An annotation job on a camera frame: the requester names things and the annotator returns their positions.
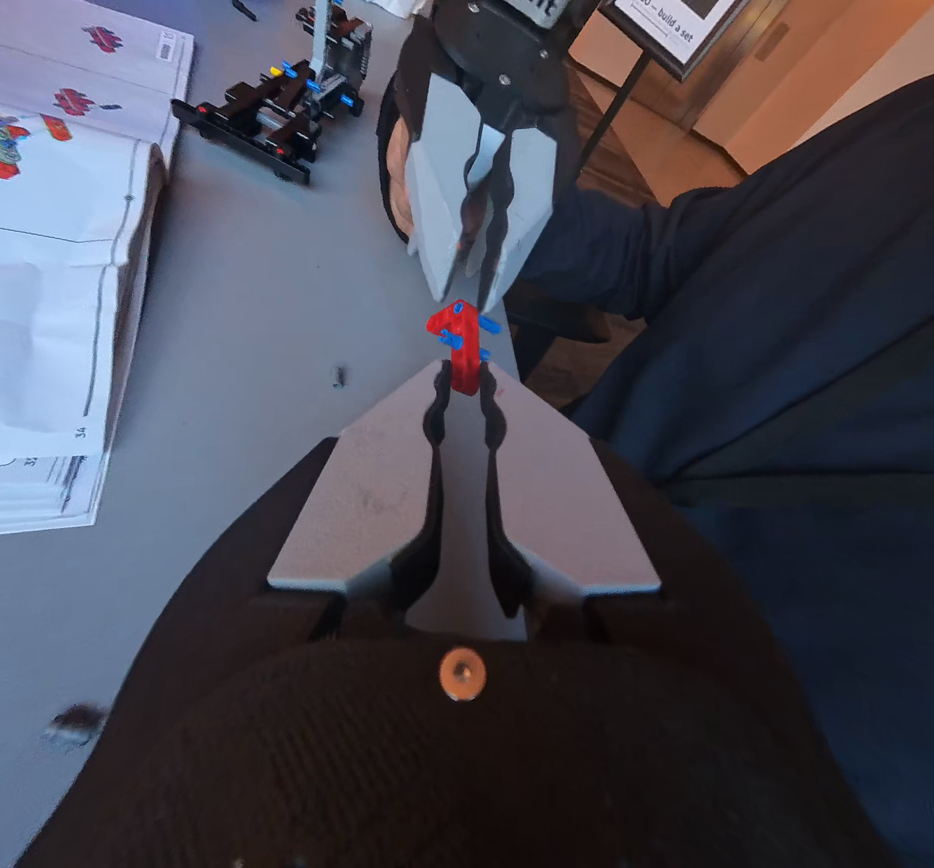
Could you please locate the framed marker sign on stand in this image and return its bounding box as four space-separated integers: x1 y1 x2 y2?
575 0 814 179

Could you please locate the red beam with blue pins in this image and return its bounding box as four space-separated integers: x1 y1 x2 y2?
426 299 504 398

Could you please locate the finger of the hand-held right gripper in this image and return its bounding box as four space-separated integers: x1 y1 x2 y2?
404 72 488 303
477 128 560 315

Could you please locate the person's right hand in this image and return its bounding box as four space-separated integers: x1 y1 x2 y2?
385 127 413 228

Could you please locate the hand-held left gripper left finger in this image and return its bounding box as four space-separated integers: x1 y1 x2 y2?
266 360 447 592

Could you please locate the person's right forearm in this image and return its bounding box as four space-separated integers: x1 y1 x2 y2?
520 175 753 325

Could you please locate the small grey blurred piece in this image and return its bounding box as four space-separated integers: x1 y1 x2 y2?
42 704 108 747

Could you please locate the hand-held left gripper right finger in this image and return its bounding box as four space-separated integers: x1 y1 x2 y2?
478 360 662 618

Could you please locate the black partly built model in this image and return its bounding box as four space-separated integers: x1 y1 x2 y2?
171 0 374 187

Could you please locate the person's dark blue clothing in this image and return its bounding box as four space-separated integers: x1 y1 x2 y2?
565 72 934 868

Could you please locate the white instruction booklet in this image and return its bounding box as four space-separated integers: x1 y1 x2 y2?
0 0 196 535

